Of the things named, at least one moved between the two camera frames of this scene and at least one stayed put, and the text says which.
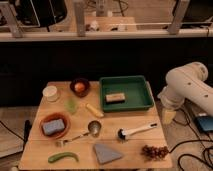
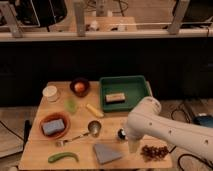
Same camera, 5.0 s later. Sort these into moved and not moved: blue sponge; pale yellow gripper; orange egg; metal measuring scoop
Moved: pale yellow gripper
Not moved: orange egg; metal measuring scoop; blue sponge
